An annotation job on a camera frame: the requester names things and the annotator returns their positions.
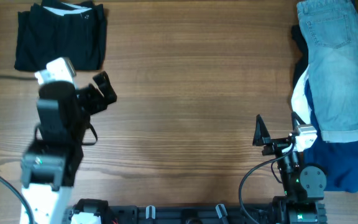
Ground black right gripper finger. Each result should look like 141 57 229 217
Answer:
291 111 306 131
252 114 271 146

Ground black shorts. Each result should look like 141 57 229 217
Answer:
14 1 107 72

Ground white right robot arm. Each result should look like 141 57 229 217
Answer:
254 112 328 224

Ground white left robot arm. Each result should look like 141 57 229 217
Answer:
20 70 247 224

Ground light blue denim shorts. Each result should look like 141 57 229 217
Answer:
296 0 358 142

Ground dark blue garment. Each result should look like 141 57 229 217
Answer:
303 82 358 193

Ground black garment under jeans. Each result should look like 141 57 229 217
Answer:
291 24 310 90

